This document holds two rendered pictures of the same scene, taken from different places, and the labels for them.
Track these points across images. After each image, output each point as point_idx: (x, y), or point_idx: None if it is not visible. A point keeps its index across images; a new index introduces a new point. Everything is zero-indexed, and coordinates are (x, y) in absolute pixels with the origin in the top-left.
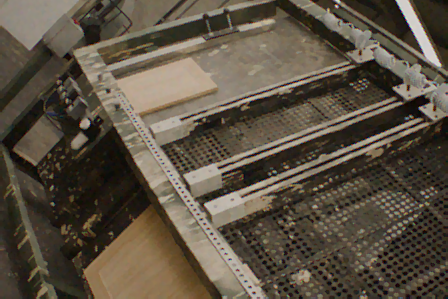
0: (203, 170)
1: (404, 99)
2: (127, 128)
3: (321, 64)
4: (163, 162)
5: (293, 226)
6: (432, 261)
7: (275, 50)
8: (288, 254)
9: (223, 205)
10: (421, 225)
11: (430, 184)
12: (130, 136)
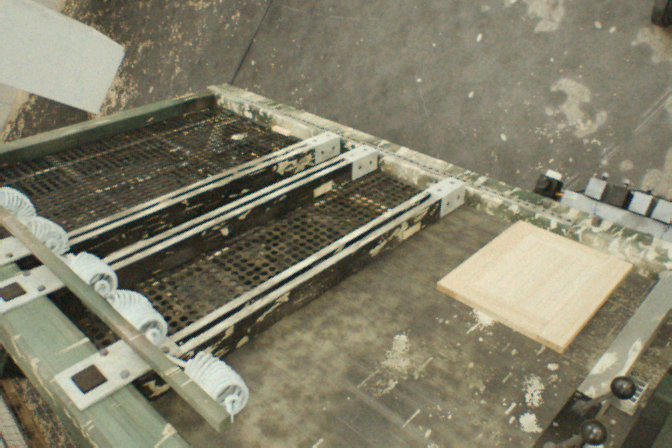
0: (359, 154)
1: None
2: (496, 187)
3: (247, 405)
4: (411, 162)
5: (253, 159)
6: (114, 153)
7: (385, 437)
8: (253, 145)
9: (321, 136)
10: (115, 174)
11: (83, 207)
12: (481, 180)
